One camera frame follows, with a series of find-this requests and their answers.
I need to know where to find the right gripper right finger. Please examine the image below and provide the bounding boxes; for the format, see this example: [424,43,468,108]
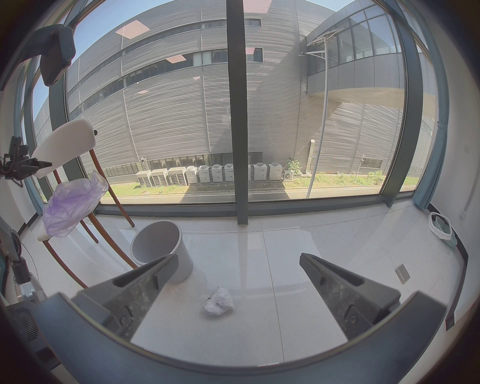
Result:
[298,253,402,343]

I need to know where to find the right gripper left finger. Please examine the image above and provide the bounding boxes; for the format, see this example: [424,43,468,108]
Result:
[71,253,179,343]

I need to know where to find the purple plastic bag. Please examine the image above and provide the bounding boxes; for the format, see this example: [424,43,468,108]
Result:
[42,170,110,238]

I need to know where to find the white trash bin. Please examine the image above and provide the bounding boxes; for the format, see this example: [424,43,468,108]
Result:
[130,220,194,284]

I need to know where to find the small white bin green liner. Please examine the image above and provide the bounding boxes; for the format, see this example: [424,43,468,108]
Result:
[428,211,458,248]

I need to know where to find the white chair with wooden legs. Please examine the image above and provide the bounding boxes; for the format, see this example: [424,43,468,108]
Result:
[30,118,139,290]

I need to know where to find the window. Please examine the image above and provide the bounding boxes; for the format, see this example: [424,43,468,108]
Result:
[22,0,440,226]

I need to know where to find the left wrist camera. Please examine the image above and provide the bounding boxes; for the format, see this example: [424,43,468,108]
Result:
[9,136,29,159]

